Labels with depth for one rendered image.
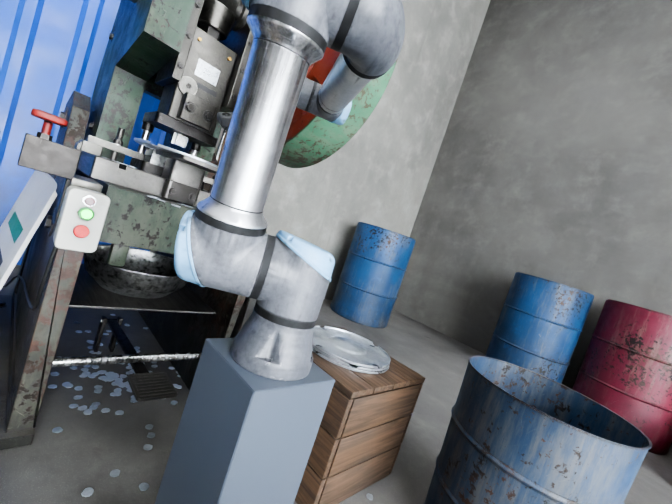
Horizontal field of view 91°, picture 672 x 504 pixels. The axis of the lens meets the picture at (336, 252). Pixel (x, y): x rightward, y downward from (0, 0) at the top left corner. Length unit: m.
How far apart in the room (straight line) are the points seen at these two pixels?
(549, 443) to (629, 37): 4.06
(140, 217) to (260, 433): 0.67
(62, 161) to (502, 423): 1.17
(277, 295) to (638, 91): 3.98
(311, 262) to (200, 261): 0.17
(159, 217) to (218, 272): 0.52
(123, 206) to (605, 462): 1.26
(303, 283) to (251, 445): 0.26
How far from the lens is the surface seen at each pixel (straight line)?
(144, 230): 1.05
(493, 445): 0.98
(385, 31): 0.56
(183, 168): 1.11
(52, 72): 2.38
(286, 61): 0.53
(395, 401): 1.09
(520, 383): 1.32
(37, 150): 0.98
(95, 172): 1.10
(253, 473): 0.65
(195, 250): 0.54
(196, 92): 1.23
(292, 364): 0.59
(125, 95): 1.44
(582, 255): 3.75
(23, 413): 1.14
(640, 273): 3.70
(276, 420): 0.61
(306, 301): 0.56
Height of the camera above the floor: 0.71
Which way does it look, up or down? 3 degrees down
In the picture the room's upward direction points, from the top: 18 degrees clockwise
